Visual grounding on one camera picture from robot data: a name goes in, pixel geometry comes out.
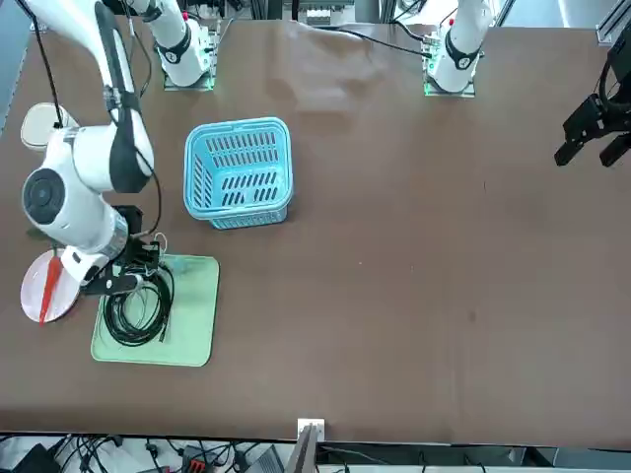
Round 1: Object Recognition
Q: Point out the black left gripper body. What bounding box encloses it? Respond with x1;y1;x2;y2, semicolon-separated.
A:
606;34;631;103

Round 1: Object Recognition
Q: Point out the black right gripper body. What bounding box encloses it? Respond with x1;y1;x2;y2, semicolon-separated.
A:
114;237;162;272

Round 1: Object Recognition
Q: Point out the orange toy carrot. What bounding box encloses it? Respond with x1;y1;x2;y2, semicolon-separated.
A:
37;248;64;328

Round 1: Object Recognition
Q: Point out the green plastic tray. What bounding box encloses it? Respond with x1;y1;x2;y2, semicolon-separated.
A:
90;253;221;369

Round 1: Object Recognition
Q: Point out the pink round plate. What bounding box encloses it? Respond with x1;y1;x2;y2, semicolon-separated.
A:
20;248;81;324

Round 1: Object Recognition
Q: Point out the blue plastic basket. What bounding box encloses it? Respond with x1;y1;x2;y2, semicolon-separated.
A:
182;116;296;231

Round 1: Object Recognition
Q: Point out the cream small trash bin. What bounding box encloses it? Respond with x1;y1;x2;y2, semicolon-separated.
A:
20;101;81;152

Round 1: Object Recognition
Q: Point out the black box under table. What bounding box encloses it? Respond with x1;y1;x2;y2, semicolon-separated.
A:
9;442;61;473

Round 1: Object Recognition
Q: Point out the red and black connector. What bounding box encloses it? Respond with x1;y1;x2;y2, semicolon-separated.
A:
180;445;208;472

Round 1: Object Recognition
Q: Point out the grey power adapter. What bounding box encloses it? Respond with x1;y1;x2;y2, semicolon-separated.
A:
245;445;287;473

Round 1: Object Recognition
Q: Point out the coiled black cable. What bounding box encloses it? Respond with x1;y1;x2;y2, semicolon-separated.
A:
96;268;176;347

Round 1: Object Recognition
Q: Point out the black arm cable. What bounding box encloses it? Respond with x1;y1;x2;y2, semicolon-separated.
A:
29;14;66;131

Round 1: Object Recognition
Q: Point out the black cable across table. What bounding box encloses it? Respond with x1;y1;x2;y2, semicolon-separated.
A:
295;19;435;58

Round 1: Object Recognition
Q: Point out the grey metal post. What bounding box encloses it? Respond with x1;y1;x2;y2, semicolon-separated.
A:
285;425;319;473

